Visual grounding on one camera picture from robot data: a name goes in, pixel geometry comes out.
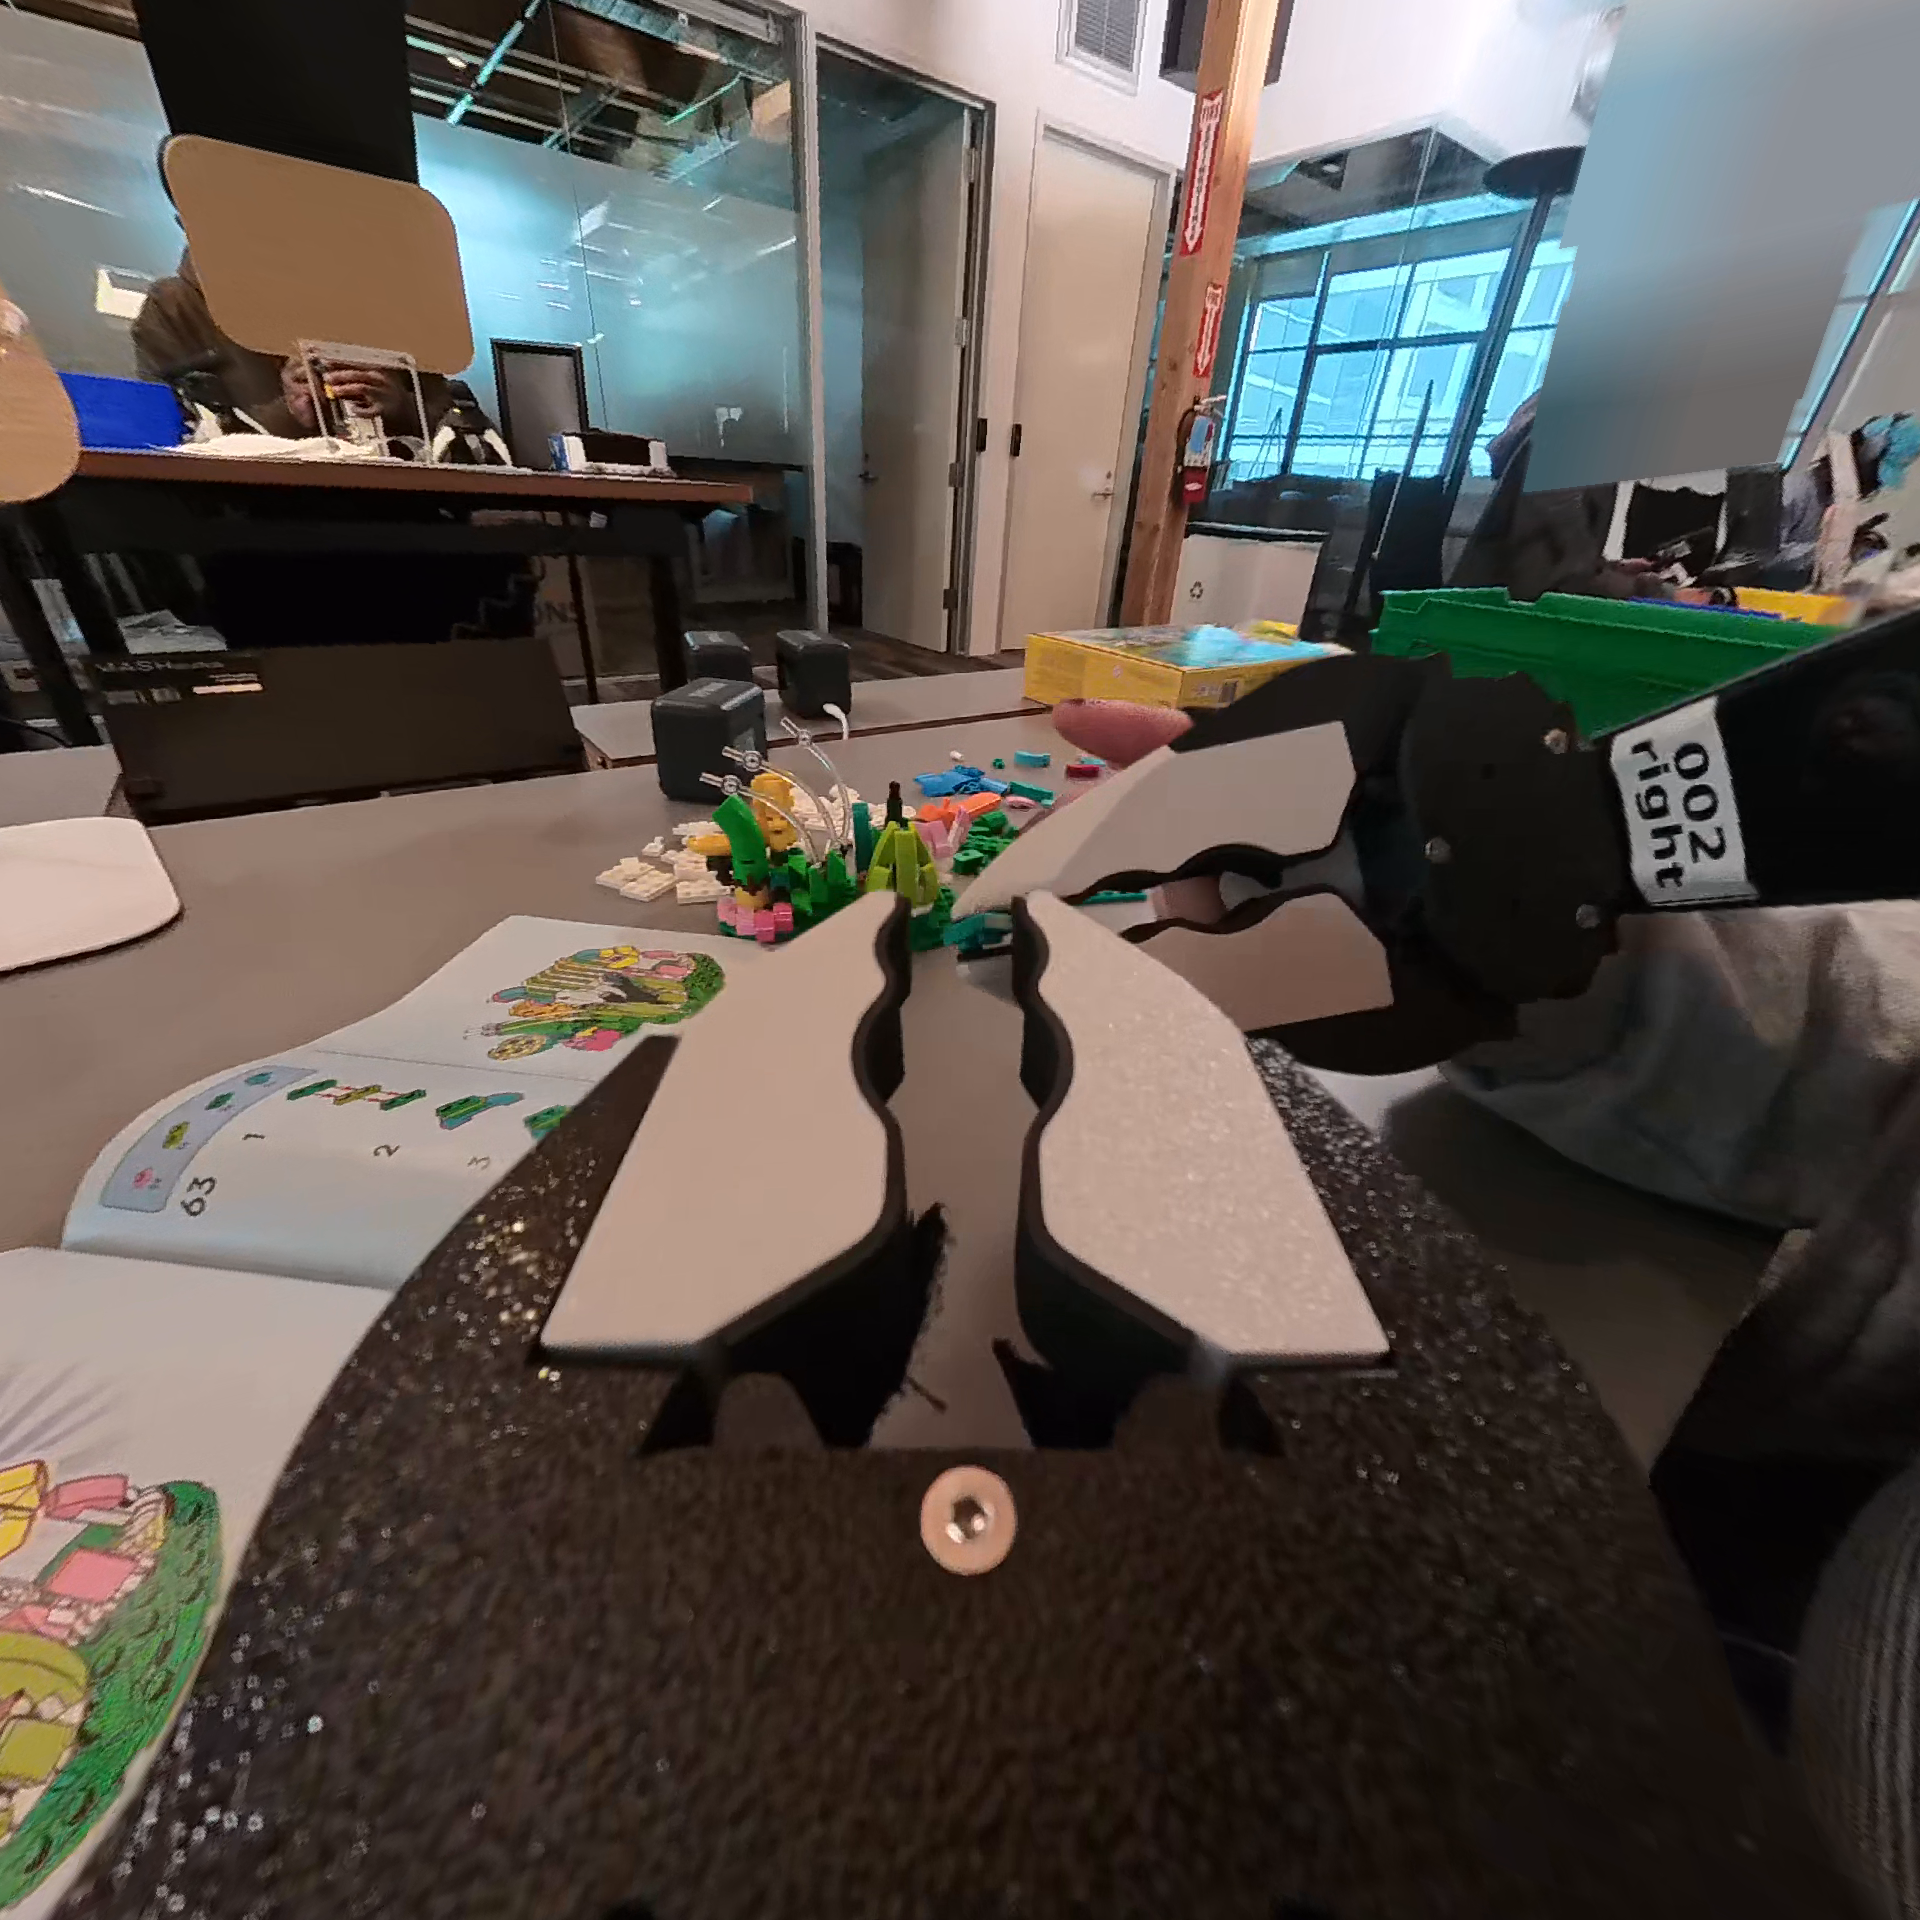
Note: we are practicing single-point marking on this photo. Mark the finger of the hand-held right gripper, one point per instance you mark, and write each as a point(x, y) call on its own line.
point(1202, 809)
point(1306, 966)

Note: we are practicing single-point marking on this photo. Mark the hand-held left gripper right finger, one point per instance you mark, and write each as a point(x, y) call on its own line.
point(1186, 1184)

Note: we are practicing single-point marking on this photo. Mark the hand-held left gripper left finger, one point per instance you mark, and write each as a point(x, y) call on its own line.
point(735, 1184)

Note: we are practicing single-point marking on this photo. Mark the green plastic bin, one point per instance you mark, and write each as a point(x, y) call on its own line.
point(1500, 645)

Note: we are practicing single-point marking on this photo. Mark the colourful toy bricks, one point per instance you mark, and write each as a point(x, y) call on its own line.
point(961, 782)

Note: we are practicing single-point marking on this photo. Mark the green toy brick garden model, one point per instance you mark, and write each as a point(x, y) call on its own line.
point(810, 878)

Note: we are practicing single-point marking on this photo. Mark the toy instruction booklet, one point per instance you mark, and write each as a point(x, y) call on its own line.
point(301, 1108)

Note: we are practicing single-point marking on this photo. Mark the wooden desk lamp white base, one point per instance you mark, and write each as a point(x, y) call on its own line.
point(77, 891)

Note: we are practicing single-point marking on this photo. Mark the yellow toy box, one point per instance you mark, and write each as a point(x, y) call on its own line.
point(1109, 674)

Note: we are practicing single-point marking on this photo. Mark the white recycling bin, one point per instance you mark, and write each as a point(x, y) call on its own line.
point(1253, 579)

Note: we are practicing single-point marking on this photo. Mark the red fire extinguisher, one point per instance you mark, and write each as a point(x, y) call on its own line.
point(1197, 451)

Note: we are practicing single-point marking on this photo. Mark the dark grey charger cube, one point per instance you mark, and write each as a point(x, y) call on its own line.
point(810, 672)
point(705, 742)
point(717, 656)

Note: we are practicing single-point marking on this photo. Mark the white door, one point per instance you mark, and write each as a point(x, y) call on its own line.
point(1081, 389)

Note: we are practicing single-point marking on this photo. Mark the cardboard box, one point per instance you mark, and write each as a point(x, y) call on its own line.
point(594, 614)

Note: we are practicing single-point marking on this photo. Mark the person's dark trousers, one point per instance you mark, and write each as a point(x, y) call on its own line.
point(1770, 1425)

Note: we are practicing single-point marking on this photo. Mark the black disc floor lamp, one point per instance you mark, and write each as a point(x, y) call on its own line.
point(1532, 165)

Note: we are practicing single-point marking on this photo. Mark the white tray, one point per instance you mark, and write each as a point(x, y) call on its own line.
point(613, 453)

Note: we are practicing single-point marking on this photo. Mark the small black monitor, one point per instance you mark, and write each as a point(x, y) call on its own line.
point(541, 403)

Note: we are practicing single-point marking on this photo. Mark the long wooden work table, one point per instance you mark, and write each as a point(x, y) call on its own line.
point(377, 476)

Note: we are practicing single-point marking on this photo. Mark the blue plastic bin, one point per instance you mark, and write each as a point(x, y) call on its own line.
point(119, 408)

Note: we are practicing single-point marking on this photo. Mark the wooden lamp clear stand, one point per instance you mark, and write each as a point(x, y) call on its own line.
point(316, 246)

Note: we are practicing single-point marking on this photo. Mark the wooden post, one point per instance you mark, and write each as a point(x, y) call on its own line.
point(1225, 451)

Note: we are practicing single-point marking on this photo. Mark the short red post sign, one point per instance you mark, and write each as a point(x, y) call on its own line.
point(1207, 330)

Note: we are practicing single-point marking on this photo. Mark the long red post sign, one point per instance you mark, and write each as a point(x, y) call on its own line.
point(1204, 172)

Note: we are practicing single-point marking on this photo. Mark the black wall speaker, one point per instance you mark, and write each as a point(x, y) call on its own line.
point(1182, 37)

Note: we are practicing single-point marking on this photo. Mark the white wall vent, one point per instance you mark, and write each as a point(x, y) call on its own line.
point(1107, 29)

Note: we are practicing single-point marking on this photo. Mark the black wall panel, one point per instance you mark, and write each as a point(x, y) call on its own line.
point(270, 76)

